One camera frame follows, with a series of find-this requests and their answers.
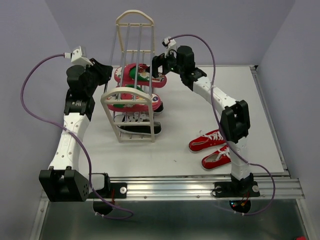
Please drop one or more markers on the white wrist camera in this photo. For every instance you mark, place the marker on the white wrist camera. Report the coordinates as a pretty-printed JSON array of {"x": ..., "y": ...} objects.
[
  {"x": 170, "y": 44},
  {"x": 78, "y": 57}
]

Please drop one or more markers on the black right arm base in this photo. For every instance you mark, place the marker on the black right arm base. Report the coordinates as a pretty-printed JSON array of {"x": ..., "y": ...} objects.
[{"x": 239, "y": 192}]

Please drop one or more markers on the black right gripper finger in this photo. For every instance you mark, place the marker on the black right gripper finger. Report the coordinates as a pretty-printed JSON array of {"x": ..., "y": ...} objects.
[
  {"x": 157, "y": 61},
  {"x": 166, "y": 69}
]

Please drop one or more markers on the pink flip-flop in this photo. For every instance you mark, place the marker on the pink flip-flop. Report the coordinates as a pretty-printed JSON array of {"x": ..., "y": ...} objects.
[
  {"x": 129, "y": 99},
  {"x": 143, "y": 76}
]

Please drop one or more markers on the black sneaker white laces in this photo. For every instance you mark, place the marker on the black sneaker white laces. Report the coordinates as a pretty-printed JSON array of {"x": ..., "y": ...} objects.
[{"x": 141, "y": 129}]

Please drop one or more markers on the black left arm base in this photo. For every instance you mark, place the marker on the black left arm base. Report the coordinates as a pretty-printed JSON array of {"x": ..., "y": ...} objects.
[{"x": 107, "y": 189}]

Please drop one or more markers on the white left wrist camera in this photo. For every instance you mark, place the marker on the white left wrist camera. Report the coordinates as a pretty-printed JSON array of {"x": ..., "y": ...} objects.
[{"x": 78, "y": 57}]

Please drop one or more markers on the aluminium mounting rail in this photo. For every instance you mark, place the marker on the aluminium mounting rail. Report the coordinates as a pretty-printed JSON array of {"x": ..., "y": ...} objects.
[{"x": 200, "y": 188}]

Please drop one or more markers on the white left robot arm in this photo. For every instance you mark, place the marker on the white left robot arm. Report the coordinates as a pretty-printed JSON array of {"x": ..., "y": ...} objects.
[{"x": 62, "y": 181}]

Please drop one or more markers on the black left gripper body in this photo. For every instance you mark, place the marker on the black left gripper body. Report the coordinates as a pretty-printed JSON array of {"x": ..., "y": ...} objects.
[{"x": 97, "y": 75}]

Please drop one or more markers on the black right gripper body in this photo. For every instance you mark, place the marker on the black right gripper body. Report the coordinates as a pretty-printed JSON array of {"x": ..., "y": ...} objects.
[{"x": 169, "y": 60}]

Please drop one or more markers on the red sneaker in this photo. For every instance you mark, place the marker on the red sneaker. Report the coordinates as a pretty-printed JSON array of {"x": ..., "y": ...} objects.
[
  {"x": 217, "y": 159},
  {"x": 206, "y": 140}
]

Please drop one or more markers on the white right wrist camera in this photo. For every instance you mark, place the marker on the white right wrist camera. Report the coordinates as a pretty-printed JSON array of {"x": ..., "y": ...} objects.
[{"x": 170, "y": 44}]

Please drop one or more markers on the beige chrome shoe shelf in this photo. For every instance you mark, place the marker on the beige chrome shoe shelf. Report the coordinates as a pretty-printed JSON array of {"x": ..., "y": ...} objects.
[{"x": 136, "y": 35}]

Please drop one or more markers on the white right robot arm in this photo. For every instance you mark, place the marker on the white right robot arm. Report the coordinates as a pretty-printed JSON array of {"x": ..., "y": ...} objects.
[{"x": 232, "y": 115}]

